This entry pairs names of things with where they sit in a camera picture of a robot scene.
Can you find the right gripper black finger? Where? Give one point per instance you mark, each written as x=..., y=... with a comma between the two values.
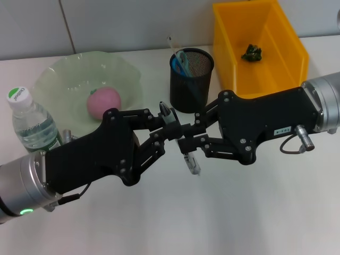
x=191, y=144
x=204, y=119

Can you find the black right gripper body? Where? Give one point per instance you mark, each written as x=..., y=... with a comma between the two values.
x=265, y=119

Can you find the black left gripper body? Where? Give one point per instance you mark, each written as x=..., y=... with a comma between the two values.
x=93, y=156

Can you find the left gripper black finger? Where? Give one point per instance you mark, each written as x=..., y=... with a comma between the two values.
x=146, y=119
x=151, y=154

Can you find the silver white ballpoint pen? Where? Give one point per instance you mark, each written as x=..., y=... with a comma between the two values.
x=168, y=117

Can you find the pink toy peach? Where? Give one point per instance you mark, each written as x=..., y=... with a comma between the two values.
x=103, y=101

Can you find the blue scissors with cover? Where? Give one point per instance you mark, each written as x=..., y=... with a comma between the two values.
x=180, y=65

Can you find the green plastic wrapper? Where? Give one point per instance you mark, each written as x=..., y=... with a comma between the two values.
x=252, y=53

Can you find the clear water bottle green label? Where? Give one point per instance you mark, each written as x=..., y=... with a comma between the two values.
x=32, y=125

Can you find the transparent plastic ruler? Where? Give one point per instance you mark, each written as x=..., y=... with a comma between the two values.
x=172, y=45

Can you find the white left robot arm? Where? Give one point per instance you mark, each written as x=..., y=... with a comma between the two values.
x=24, y=183

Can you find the black mesh pen cup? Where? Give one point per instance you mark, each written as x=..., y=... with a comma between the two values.
x=202, y=87

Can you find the pale green glass fruit plate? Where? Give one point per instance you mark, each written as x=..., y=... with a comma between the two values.
x=66, y=79

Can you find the yellow plastic bin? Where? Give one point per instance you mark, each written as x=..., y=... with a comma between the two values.
x=265, y=79

